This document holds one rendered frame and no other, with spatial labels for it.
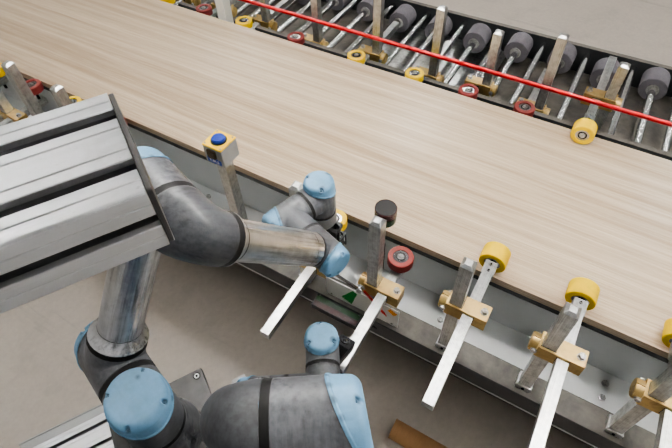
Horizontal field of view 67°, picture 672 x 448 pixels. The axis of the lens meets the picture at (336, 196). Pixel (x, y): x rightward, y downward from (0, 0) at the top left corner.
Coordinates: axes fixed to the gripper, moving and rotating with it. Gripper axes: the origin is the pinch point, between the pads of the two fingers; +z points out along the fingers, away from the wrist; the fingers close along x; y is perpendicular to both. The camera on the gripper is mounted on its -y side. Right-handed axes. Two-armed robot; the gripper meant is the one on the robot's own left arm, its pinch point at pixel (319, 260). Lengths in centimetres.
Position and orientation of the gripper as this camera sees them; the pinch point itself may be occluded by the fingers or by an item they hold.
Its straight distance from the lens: 148.2
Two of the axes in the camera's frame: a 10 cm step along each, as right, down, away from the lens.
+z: 0.3, 6.5, 7.6
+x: 5.0, -6.6, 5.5
